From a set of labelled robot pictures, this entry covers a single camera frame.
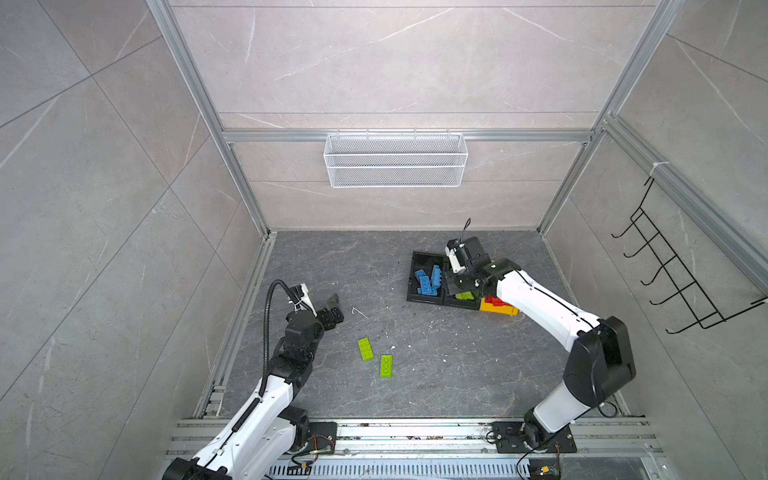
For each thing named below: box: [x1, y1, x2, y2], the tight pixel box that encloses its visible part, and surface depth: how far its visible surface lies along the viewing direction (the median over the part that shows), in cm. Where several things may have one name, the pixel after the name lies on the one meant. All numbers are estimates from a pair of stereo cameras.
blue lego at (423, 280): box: [414, 269, 432, 292], surface depth 102 cm
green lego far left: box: [358, 337, 375, 361], surface depth 89 cm
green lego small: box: [380, 354, 393, 379], surface depth 87 cm
